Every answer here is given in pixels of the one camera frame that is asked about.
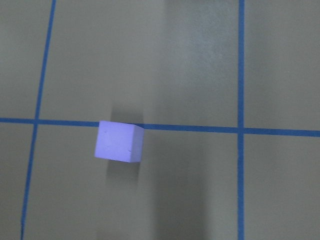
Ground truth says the purple foam block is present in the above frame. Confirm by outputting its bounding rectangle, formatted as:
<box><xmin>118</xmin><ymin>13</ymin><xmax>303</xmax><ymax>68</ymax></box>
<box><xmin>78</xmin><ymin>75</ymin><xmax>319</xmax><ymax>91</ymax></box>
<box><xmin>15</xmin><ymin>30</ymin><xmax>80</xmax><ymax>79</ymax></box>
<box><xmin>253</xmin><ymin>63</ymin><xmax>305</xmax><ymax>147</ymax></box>
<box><xmin>94</xmin><ymin>120</ymin><xmax>145</xmax><ymax>163</ymax></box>

